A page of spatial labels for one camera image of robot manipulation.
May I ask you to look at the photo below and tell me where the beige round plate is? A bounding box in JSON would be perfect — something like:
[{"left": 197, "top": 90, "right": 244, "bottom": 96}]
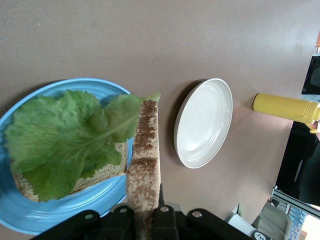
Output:
[{"left": 173, "top": 77, "right": 234, "bottom": 170}]

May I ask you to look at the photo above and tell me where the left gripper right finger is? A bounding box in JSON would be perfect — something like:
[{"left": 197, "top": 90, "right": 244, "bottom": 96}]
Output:
[{"left": 152, "top": 183, "right": 177, "bottom": 240}]

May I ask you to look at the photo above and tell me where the yellow mustard squeeze bottle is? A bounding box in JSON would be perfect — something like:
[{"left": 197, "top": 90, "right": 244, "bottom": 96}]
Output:
[{"left": 251, "top": 92, "right": 320, "bottom": 135}]

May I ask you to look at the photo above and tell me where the aluminium frame rail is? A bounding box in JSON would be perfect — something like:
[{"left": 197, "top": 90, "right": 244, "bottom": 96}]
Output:
[{"left": 268, "top": 186, "right": 320, "bottom": 221}]

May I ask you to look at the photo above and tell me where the blue round plate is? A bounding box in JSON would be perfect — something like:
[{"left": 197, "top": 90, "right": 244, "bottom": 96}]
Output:
[{"left": 0, "top": 77, "right": 136, "bottom": 236}]

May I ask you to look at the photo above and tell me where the black cabinet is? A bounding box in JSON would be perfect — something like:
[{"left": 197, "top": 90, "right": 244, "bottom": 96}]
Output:
[{"left": 274, "top": 119, "right": 320, "bottom": 210}]

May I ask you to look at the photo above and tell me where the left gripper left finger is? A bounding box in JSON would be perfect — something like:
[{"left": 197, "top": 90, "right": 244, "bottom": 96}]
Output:
[{"left": 106, "top": 203, "right": 137, "bottom": 240}]

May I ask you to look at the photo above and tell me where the green lettuce leaf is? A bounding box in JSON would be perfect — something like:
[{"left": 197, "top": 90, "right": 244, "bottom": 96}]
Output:
[{"left": 4, "top": 89, "right": 162, "bottom": 203}]

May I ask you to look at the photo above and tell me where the brown bread slice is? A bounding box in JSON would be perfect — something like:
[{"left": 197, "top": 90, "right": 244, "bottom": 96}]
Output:
[
  {"left": 125, "top": 99, "right": 163, "bottom": 240},
  {"left": 11, "top": 141, "right": 129, "bottom": 203}
]

